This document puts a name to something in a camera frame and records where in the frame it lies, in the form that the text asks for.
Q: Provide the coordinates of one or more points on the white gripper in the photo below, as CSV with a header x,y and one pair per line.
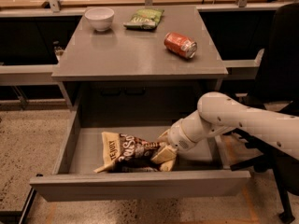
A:
x,y
177,137

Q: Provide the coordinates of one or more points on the brown chip bag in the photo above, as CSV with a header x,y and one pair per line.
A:
x,y
124,153

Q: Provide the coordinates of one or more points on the orange soda can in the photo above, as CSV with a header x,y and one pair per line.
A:
x,y
180,45

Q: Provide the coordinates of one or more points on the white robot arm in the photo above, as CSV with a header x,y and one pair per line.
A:
x,y
218,113

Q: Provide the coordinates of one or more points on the green chip bag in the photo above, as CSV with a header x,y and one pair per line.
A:
x,y
145,19

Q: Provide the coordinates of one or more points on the grey open top drawer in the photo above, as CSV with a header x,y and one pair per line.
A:
x,y
203,171

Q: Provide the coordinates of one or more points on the black office chair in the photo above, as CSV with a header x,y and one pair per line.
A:
x,y
278,80

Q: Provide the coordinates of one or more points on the white ceramic bowl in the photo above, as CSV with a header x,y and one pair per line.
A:
x,y
100,18

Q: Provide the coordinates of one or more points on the grey cabinet counter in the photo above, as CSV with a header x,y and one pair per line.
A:
x,y
120,54

